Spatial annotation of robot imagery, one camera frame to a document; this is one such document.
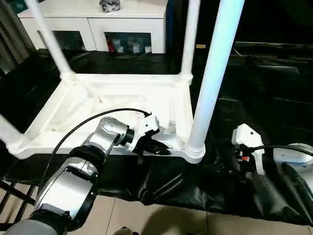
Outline white plastic table top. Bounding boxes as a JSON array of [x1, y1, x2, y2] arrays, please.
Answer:
[[8, 71, 207, 165]]

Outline white plastic table leg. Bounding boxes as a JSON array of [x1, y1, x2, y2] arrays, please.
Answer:
[[184, 0, 246, 165], [179, 0, 201, 84], [0, 114, 29, 151], [23, 0, 77, 82]]

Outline black work mat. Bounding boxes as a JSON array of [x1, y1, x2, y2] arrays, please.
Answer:
[[0, 48, 313, 227]]

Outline dark robot left foot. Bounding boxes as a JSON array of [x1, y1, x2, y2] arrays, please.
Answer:
[[116, 227, 141, 235]]

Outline white glass-door cabinet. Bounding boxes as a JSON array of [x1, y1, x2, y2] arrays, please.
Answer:
[[18, 0, 170, 54]]

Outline small grey bundle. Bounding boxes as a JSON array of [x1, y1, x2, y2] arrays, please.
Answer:
[[99, 0, 123, 13]]

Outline grey window curtain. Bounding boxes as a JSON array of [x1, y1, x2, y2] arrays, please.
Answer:
[[0, 0, 39, 75]]

